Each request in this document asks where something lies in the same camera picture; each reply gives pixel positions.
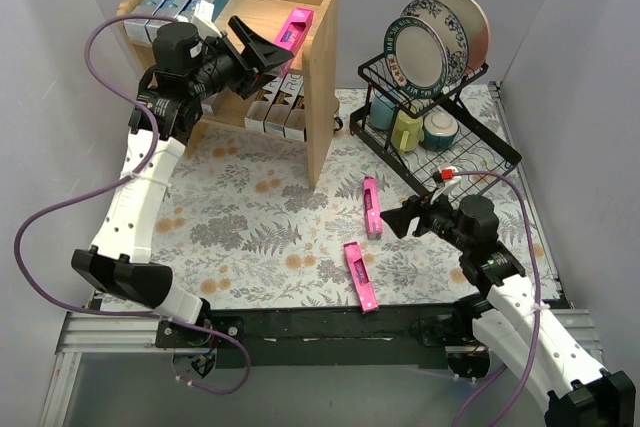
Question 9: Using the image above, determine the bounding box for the pink toothpaste box front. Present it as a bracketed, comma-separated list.
[343, 242, 379, 313]

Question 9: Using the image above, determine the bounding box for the yellow green mug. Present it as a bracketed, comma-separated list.
[391, 111, 424, 155]

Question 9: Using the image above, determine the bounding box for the yellow mug behind shelf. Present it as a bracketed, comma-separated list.
[333, 97, 344, 133]

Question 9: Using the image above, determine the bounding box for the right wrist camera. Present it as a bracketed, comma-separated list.
[430, 166, 461, 204]

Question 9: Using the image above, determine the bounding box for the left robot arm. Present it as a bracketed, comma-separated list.
[71, 16, 294, 347]

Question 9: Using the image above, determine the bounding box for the silver black RO toothpaste box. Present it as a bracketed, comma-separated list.
[244, 77, 283, 133]

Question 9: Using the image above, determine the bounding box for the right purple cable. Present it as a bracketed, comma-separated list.
[452, 169, 544, 427]

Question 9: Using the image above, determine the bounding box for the pink toothpaste box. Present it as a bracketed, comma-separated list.
[362, 176, 383, 240]
[343, 242, 379, 313]

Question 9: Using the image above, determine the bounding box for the dark striped toothpaste box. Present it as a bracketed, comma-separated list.
[264, 73, 303, 137]

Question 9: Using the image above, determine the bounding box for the magenta toothpaste box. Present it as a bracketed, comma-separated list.
[274, 8, 315, 55]

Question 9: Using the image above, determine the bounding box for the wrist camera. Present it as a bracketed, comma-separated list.
[191, 0, 221, 39]
[430, 166, 461, 204]

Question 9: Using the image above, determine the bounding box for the light blue mug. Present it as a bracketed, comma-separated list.
[369, 90, 395, 130]

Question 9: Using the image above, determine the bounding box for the wooden two-tier shelf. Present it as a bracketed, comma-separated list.
[117, 0, 339, 188]

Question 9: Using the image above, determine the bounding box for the black wire dish rack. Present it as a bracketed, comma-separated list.
[349, 54, 522, 199]

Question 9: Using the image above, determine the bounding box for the white toothpaste box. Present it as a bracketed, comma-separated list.
[201, 95, 222, 116]

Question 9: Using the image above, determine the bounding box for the beige and pink plate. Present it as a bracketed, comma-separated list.
[438, 0, 491, 74]

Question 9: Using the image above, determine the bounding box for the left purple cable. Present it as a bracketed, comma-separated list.
[13, 14, 252, 394]

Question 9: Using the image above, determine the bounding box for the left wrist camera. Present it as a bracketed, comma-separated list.
[191, 0, 221, 39]

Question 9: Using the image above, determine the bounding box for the green rimmed white plate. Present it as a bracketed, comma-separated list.
[383, 16, 448, 99]

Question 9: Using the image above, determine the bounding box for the teal and white bowl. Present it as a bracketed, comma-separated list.
[423, 111, 459, 150]

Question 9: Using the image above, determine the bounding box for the floral table mat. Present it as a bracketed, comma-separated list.
[99, 86, 560, 309]

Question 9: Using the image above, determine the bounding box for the purple cable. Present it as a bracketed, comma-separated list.
[13, 14, 252, 394]
[452, 169, 544, 427]

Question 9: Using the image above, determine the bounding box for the silver blue RO toothpaste box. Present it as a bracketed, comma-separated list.
[124, 0, 164, 44]

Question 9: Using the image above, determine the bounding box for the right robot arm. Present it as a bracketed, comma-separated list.
[381, 195, 636, 426]

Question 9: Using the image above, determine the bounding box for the brown silver RO toothpaste box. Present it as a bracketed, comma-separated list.
[284, 87, 306, 142]

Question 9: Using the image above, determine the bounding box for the blue floral patterned plate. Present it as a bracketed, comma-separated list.
[401, 0, 469, 86]

